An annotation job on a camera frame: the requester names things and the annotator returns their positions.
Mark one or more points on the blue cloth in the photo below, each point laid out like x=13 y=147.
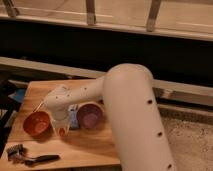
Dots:
x=73 y=117

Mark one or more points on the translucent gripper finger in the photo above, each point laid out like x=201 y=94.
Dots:
x=59 y=124

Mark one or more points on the blue object at table edge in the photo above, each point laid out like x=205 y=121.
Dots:
x=18 y=95

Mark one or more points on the purple bowl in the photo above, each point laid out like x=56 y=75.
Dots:
x=89 y=115

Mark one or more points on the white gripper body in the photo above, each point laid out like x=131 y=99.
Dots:
x=58 y=112

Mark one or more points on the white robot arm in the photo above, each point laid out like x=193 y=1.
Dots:
x=127 y=93

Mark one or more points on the wooden-handled paintbrush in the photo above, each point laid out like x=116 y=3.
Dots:
x=39 y=106

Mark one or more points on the red bowl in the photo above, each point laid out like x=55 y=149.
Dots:
x=36 y=123

